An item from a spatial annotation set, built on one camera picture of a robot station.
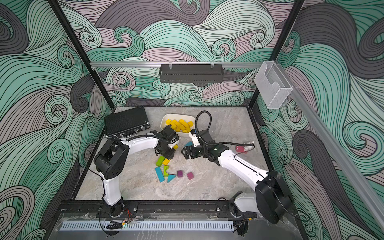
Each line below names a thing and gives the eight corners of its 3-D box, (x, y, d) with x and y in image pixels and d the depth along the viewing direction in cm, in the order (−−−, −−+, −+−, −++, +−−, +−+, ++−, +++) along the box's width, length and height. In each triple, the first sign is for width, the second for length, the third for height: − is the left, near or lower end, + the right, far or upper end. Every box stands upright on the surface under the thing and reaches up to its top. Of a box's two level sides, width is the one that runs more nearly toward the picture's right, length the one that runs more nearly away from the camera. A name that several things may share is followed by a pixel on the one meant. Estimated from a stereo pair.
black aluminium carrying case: (109, 142, 100) (105, 138, 96) (106, 120, 113) (103, 115, 109) (150, 128, 108) (149, 124, 103) (144, 109, 121) (142, 104, 117)
